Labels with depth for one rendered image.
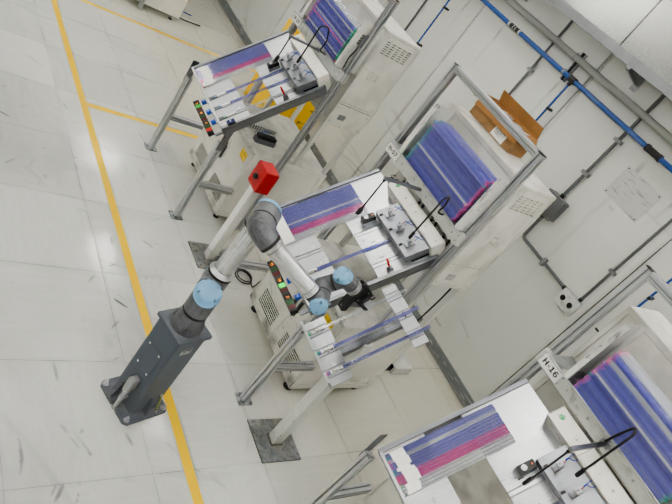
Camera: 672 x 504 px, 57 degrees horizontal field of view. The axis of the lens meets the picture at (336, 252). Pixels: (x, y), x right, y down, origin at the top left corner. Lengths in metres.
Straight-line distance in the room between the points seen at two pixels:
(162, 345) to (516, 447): 1.53
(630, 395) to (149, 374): 1.95
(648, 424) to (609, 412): 0.14
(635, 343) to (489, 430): 0.68
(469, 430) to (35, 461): 1.74
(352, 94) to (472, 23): 1.61
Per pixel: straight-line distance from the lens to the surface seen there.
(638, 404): 2.61
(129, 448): 3.01
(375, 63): 4.14
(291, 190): 4.53
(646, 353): 2.79
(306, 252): 3.23
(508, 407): 2.80
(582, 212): 4.45
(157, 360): 2.83
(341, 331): 3.31
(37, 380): 3.06
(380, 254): 3.19
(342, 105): 4.21
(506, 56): 5.14
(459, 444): 2.71
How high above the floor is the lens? 2.37
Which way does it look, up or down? 27 degrees down
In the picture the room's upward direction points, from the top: 39 degrees clockwise
